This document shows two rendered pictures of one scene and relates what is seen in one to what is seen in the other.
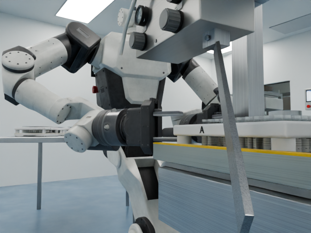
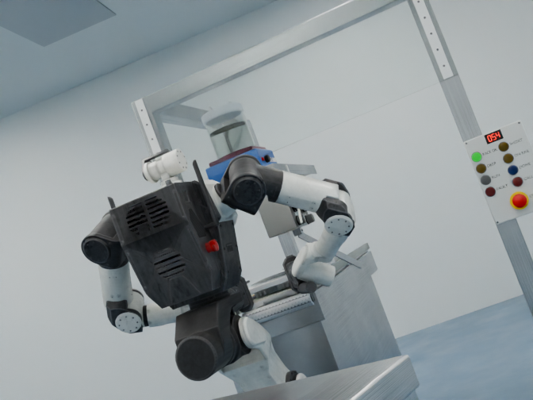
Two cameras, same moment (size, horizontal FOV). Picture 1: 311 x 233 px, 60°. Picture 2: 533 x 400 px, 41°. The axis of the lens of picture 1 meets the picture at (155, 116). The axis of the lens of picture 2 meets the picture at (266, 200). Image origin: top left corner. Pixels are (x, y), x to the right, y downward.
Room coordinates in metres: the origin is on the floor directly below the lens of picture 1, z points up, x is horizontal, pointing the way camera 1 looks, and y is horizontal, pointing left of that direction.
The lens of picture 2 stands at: (2.32, 1.64, 1.01)
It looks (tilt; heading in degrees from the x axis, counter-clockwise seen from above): 4 degrees up; 224
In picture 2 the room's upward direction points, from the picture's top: 21 degrees counter-clockwise
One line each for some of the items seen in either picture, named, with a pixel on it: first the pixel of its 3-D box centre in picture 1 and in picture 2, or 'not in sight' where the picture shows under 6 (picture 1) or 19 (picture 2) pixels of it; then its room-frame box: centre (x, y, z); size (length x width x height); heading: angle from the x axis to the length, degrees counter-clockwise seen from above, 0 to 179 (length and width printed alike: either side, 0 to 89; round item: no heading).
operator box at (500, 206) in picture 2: not in sight; (508, 172); (0.32, 0.68, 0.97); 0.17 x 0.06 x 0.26; 117
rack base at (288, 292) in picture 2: not in sight; (285, 291); (0.47, -0.20, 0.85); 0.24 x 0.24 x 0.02; 27
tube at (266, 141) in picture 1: (268, 142); not in sight; (0.38, -0.16, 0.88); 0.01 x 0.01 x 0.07
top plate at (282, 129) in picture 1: (270, 130); (280, 278); (0.47, -0.20, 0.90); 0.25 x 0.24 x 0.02; 117
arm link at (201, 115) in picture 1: (206, 127); (234, 297); (0.75, -0.14, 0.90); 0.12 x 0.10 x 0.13; 19
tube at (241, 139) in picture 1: (240, 141); not in sight; (0.42, -0.13, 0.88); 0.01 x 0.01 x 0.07
